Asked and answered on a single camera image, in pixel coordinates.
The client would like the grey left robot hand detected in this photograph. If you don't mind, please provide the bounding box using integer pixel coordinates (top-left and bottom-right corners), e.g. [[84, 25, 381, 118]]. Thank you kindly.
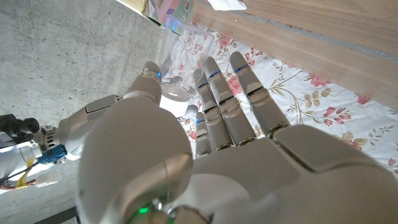
[[76, 51, 398, 224]]

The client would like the floral backdrop cloth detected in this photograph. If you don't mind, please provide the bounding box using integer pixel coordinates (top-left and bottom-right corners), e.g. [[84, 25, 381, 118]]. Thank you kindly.
[[167, 21, 398, 175]]

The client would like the clear medicine bottle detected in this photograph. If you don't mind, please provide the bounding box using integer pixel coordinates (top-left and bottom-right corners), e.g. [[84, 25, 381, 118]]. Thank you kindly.
[[158, 18, 216, 100]]

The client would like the white paper leaflet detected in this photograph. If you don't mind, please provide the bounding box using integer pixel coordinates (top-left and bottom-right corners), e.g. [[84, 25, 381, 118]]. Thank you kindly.
[[206, 0, 248, 12]]

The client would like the colourful cardboard box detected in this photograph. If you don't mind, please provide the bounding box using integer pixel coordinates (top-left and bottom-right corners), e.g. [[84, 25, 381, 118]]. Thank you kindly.
[[116, 0, 196, 28]]

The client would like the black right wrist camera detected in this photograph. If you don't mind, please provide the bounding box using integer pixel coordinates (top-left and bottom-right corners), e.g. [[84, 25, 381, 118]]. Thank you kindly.
[[0, 113, 40, 147]]

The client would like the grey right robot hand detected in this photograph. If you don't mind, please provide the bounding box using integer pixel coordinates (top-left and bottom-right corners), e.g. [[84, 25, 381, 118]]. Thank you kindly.
[[39, 94, 200, 161]]

